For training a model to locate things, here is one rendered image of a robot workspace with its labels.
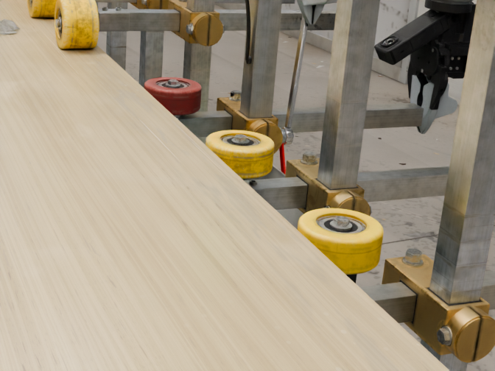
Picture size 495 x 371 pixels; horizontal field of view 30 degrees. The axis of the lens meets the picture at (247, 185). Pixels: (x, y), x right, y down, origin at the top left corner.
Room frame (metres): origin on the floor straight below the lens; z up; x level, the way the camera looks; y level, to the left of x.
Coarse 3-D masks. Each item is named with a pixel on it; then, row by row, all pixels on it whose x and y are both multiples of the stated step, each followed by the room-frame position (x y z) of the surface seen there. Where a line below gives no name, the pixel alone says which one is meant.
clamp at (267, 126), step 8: (224, 104) 1.31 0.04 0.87; (232, 104) 1.30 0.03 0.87; (232, 112) 1.27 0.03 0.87; (240, 112) 1.26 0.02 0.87; (232, 120) 1.27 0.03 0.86; (240, 120) 1.25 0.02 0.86; (248, 120) 1.23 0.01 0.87; (256, 120) 1.24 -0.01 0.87; (264, 120) 1.24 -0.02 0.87; (272, 120) 1.24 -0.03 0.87; (232, 128) 1.27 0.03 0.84; (240, 128) 1.24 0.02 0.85; (248, 128) 1.23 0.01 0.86; (256, 128) 1.22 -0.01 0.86; (264, 128) 1.22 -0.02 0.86; (272, 128) 1.22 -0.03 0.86; (272, 136) 1.22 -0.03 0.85; (280, 136) 1.23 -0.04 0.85; (280, 144) 1.23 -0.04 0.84
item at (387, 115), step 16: (208, 112) 1.28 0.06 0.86; (224, 112) 1.29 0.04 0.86; (272, 112) 1.31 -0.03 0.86; (304, 112) 1.33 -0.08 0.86; (320, 112) 1.33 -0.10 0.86; (368, 112) 1.37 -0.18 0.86; (384, 112) 1.38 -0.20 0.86; (400, 112) 1.39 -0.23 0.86; (416, 112) 1.40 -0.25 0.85; (192, 128) 1.25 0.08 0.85; (208, 128) 1.26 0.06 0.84; (224, 128) 1.27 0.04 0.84; (304, 128) 1.32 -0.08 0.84; (320, 128) 1.33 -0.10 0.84; (368, 128) 1.37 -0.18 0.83
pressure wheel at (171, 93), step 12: (144, 84) 1.24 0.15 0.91; (156, 84) 1.24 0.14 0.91; (168, 84) 1.25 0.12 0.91; (180, 84) 1.27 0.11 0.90; (192, 84) 1.26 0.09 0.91; (156, 96) 1.22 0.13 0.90; (168, 96) 1.21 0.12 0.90; (180, 96) 1.22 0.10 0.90; (192, 96) 1.23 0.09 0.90; (168, 108) 1.21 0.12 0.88; (180, 108) 1.22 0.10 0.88; (192, 108) 1.23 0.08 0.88
